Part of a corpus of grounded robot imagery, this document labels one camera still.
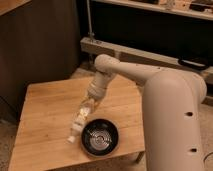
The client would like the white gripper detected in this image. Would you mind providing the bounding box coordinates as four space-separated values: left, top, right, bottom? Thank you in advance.
82 71 115 112

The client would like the grey metal beam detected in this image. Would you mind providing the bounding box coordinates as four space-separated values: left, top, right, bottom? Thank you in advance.
80 37 213 85

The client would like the metal vertical pole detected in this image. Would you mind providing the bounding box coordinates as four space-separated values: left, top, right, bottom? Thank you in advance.
86 0 94 42

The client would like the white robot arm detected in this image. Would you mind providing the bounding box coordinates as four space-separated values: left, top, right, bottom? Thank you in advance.
88 54 207 171

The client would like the black ceramic bowl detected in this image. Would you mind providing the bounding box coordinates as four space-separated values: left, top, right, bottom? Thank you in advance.
81 119 119 157

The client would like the wooden table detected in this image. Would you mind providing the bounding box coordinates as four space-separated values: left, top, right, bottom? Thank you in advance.
8 76 144 171

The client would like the clear plastic bottle white cap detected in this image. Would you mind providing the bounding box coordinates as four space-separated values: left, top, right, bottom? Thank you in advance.
68 103 93 143

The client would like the black handle on beam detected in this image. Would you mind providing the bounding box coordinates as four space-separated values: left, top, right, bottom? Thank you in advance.
178 58 210 71

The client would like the upper wooden shelf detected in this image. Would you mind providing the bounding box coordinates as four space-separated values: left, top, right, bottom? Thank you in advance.
94 0 213 21

